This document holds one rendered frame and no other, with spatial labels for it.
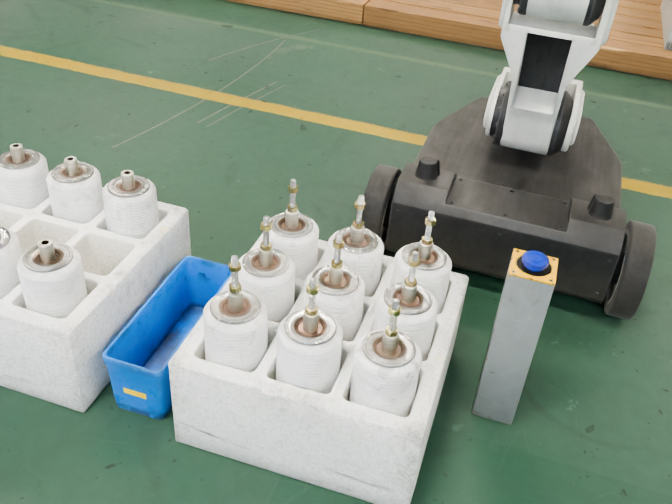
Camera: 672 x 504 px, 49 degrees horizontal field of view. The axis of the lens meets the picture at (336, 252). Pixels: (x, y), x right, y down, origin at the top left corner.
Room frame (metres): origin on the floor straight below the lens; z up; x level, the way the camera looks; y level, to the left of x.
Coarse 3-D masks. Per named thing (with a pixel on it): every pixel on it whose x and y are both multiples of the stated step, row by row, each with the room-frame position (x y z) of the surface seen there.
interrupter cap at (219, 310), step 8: (216, 296) 0.84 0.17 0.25; (224, 296) 0.84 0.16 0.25; (248, 296) 0.85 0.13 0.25; (256, 296) 0.85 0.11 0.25; (216, 304) 0.82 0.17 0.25; (224, 304) 0.82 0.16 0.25; (248, 304) 0.83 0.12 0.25; (256, 304) 0.83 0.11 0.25; (216, 312) 0.80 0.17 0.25; (224, 312) 0.80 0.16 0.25; (232, 312) 0.81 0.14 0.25; (240, 312) 0.81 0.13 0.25; (248, 312) 0.81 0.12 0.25; (256, 312) 0.81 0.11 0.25; (224, 320) 0.79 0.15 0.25; (232, 320) 0.79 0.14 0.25; (240, 320) 0.79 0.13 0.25; (248, 320) 0.79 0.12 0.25
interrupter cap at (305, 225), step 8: (280, 216) 1.07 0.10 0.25; (304, 216) 1.07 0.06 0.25; (272, 224) 1.04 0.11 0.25; (280, 224) 1.05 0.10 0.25; (304, 224) 1.05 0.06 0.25; (312, 224) 1.05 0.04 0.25; (280, 232) 1.02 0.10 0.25; (288, 232) 1.02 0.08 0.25; (296, 232) 1.02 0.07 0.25; (304, 232) 1.02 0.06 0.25
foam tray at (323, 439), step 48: (192, 336) 0.83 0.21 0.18; (192, 384) 0.76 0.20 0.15; (240, 384) 0.74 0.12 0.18; (288, 384) 0.74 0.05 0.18; (336, 384) 0.75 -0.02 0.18; (432, 384) 0.77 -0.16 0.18; (192, 432) 0.76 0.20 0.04; (240, 432) 0.74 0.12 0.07; (288, 432) 0.72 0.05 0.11; (336, 432) 0.70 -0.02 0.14; (384, 432) 0.68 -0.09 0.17; (336, 480) 0.69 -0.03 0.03; (384, 480) 0.68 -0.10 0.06
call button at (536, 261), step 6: (528, 252) 0.91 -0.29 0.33; (534, 252) 0.91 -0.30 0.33; (540, 252) 0.91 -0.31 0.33; (522, 258) 0.90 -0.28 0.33; (528, 258) 0.90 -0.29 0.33; (534, 258) 0.90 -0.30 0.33; (540, 258) 0.90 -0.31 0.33; (546, 258) 0.90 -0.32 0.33; (528, 264) 0.89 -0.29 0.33; (534, 264) 0.88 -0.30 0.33; (540, 264) 0.88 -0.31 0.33; (546, 264) 0.89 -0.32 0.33; (534, 270) 0.88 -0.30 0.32; (540, 270) 0.89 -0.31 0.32
